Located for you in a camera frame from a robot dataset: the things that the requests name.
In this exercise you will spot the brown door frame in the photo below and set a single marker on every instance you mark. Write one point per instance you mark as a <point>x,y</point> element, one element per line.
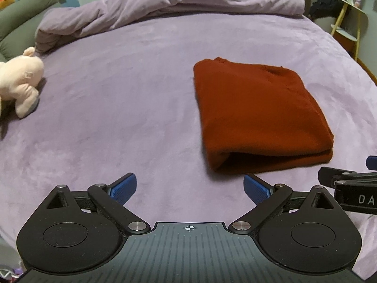
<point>309,3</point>

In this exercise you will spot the grey-green pillow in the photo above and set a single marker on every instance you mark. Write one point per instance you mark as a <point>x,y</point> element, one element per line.
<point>20,20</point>

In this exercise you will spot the purple duvet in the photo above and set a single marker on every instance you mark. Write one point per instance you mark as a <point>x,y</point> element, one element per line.
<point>176,3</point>

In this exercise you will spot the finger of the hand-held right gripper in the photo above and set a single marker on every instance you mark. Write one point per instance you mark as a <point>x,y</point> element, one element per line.
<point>328,175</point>
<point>372,162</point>

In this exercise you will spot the orange plush toy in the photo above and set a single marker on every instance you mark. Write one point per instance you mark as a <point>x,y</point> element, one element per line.
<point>6,2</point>

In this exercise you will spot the red knit sweater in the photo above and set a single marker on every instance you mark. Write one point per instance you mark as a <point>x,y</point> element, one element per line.
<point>259,115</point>

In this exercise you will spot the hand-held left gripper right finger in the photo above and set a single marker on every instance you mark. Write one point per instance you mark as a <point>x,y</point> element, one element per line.
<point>255,188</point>

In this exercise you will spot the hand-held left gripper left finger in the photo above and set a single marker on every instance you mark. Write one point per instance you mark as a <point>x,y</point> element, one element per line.
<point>125,187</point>

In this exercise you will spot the purple bed sheet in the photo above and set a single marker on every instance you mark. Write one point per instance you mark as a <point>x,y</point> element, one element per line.
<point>117,109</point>

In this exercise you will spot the pink plush toy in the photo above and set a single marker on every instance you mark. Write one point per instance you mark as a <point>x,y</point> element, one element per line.
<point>20,79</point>

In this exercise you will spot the yellow-legged side table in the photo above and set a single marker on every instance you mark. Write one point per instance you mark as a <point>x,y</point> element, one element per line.
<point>352,14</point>

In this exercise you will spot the dark cloth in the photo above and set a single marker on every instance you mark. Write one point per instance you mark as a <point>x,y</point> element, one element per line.
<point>324,4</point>

